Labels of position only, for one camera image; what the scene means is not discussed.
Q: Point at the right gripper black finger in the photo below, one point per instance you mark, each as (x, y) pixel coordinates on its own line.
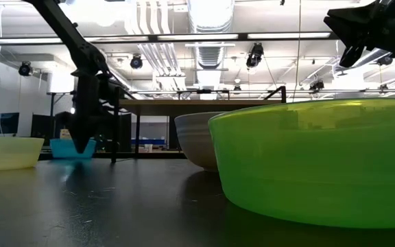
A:
(350, 25)
(352, 55)

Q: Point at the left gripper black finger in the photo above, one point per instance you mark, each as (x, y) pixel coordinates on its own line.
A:
(84, 137)

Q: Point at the light blue bowl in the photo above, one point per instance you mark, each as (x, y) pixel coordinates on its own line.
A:
(60, 149)

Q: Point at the pale yellow bowl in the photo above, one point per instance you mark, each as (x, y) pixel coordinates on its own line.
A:
(7, 154)

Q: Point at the white ribbed bowl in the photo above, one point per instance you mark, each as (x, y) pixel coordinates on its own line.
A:
(194, 140)

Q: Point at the bright green bowl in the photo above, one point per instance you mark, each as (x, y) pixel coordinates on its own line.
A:
(303, 154)

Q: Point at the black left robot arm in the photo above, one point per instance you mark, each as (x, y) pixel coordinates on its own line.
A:
(70, 37)

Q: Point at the wooden shelf with black legs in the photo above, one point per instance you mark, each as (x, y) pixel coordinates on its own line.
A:
(156, 107)

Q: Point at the yellow cardboard box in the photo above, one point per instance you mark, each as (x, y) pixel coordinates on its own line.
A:
(64, 133)

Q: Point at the black folding room divider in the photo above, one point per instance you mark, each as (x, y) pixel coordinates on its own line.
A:
(41, 127)

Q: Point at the white LED light strip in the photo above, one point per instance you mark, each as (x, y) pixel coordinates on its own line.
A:
(22, 41)
(115, 39)
(201, 36)
(286, 35)

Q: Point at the small white cup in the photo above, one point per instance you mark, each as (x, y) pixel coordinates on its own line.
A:
(148, 148)

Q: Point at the blue background table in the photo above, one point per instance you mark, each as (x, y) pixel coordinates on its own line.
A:
(149, 141)

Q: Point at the dark computer monitor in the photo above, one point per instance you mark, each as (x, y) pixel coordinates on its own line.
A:
(7, 123)

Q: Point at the white ceiling conduit bundle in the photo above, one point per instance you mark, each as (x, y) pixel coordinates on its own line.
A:
(156, 20)

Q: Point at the black ceiling camera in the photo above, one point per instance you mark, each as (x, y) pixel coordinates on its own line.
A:
(136, 62)
(383, 88)
(385, 61)
(237, 88)
(317, 85)
(255, 55)
(25, 69)

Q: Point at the black background rig frame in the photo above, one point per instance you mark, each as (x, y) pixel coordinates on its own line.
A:
(51, 109)

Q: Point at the black overhead frame bar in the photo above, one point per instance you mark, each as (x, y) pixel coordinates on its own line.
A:
(242, 36)

